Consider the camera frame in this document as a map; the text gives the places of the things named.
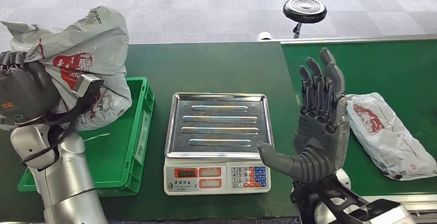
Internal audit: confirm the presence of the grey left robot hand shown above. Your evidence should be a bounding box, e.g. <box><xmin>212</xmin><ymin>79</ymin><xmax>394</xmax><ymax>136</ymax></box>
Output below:
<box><xmin>0</xmin><ymin>51</ymin><xmax>61</xmax><ymax>127</ymax></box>

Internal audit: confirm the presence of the black round stool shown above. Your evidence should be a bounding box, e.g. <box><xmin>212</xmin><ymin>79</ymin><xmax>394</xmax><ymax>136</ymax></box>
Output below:
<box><xmin>282</xmin><ymin>0</ymin><xmax>328</xmax><ymax>40</ymax></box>

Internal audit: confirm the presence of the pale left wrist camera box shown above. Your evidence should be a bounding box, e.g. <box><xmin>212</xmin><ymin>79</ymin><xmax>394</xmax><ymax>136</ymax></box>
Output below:
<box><xmin>72</xmin><ymin>74</ymin><xmax>105</xmax><ymax>99</ymax></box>

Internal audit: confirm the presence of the black-backed right wrist camera box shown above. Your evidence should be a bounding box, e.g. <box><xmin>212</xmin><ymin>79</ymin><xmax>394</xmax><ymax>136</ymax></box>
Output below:
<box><xmin>353</xmin><ymin>198</ymin><xmax>403</xmax><ymax>220</ymax></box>

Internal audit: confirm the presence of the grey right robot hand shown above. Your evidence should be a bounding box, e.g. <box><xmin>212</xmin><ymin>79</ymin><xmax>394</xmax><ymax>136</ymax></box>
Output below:
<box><xmin>257</xmin><ymin>47</ymin><xmax>351</xmax><ymax>184</ymax></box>

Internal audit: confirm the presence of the white scale with steel tray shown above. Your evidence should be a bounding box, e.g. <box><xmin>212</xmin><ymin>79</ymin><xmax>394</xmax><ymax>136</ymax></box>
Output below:
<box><xmin>163</xmin><ymin>93</ymin><xmax>274</xmax><ymax>196</ymax></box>

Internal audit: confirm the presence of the grey parcel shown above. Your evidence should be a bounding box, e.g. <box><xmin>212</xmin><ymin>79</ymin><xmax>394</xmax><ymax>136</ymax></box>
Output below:
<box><xmin>345</xmin><ymin>93</ymin><xmax>437</xmax><ymax>181</ymax></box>
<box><xmin>0</xmin><ymin>6</ymin><xmax>133</xmax><ymax>132</ymax></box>

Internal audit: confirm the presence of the green plastic crate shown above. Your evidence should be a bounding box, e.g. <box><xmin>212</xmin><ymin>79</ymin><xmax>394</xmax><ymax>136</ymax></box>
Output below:
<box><xmin>18</xmin><ymin>76</ymin><xmax>155</xmax><ymax>197</ymax></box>

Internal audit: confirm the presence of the black left wrist camera cable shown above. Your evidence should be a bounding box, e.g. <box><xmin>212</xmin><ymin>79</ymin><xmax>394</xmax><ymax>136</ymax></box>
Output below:
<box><xmin>20</xmin><ymin>85</ymin><xmax>103</xmax><ymax>166</ymax></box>

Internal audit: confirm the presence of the green conveyor belt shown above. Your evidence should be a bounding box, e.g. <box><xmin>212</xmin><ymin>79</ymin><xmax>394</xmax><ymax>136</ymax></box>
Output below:
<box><xmin>280</xmin><ymin>34</ymin><xmax>437</xmax><ymax>213</ymax></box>

